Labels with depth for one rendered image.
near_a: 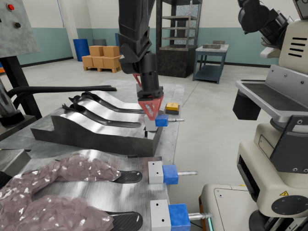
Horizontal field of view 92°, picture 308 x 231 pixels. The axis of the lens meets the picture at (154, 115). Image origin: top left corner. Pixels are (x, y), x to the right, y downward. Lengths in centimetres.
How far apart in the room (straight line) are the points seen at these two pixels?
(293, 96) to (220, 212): 78
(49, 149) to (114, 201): 39
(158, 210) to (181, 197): 107
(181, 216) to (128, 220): 11
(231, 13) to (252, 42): 126
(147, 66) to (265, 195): 53
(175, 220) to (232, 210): 79
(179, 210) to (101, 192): 18
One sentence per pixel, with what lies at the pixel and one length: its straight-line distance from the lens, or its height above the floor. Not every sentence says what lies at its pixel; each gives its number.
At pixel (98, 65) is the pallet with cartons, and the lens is 549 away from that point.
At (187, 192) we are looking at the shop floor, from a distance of 146.
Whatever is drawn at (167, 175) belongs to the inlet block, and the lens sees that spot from 42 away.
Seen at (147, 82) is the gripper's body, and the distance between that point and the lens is 46.
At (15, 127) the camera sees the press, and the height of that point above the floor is 78.
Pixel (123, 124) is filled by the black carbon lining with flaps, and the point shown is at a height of 88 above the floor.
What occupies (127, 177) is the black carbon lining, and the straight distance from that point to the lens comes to 44.
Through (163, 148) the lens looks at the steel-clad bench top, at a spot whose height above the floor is 80.
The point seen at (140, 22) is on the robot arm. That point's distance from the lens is 39.
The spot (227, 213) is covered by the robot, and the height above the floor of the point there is 28.
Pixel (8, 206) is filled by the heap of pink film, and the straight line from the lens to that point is 43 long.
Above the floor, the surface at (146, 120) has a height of 93.
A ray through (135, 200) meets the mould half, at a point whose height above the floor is 86.
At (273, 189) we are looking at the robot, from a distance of 60.
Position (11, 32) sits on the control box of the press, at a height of 119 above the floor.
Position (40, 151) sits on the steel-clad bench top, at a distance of 71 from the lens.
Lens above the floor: 119
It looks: 30 degrees down
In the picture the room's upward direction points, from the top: straight up
